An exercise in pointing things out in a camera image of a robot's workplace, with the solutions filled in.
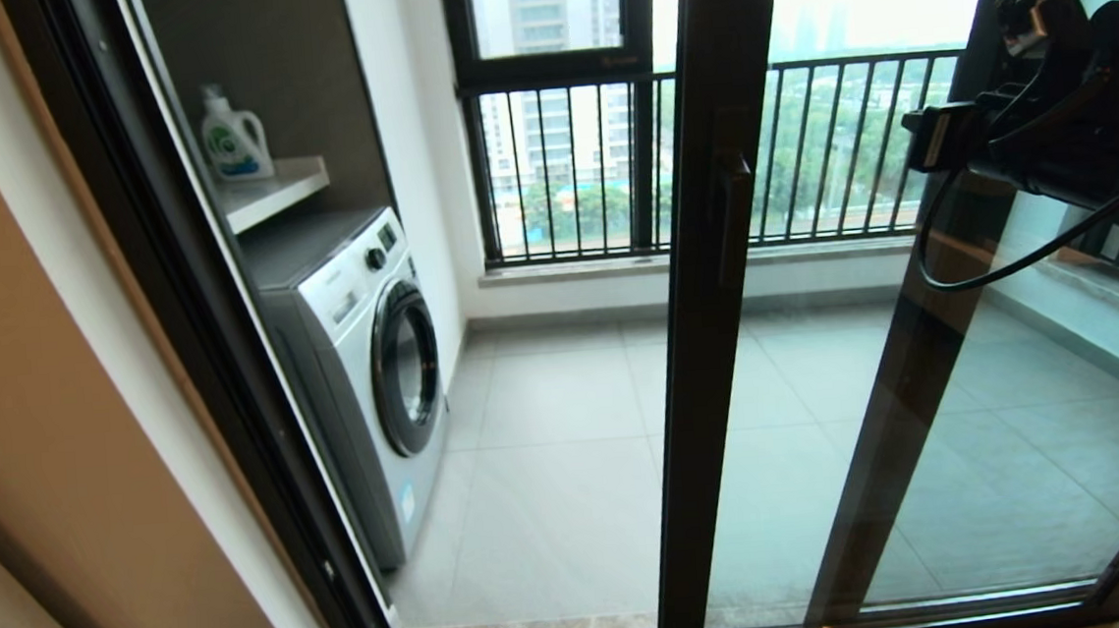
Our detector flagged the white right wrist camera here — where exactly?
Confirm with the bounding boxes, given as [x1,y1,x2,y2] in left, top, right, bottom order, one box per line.
[995,0,1091,63]

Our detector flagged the dark framed sliding glass door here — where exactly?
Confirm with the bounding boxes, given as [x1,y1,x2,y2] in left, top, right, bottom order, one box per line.
[6,0,1119,628]

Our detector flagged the white front-load washing machine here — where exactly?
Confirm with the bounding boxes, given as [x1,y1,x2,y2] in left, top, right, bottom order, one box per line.
[243,201,460,580]

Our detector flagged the short grey stone sill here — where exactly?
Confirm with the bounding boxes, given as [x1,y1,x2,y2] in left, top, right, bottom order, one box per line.
[1009,251,1119,354]

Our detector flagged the white detergent bottle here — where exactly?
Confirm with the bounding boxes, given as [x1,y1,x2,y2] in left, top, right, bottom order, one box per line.
[198,78,277,184]

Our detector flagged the long grey stone sill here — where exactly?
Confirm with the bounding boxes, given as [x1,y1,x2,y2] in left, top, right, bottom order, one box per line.
[476,236,914,291]

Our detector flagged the dark window frame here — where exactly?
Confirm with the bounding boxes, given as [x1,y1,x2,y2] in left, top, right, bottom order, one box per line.
[444,0,671,267]

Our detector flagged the brown framed sliding glass door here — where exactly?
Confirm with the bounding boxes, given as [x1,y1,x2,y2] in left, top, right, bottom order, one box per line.
[611,0,1119,628]

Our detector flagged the white wall shelf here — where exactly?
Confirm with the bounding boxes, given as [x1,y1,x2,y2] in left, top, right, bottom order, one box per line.
[219,154,336,236]

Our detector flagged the long black balcony railing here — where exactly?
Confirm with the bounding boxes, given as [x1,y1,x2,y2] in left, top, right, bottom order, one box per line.
[460,49,977,268]

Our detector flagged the brown framed fixed glass door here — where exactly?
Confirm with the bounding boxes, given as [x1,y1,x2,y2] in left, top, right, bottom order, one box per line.
[762,0,1119,628]

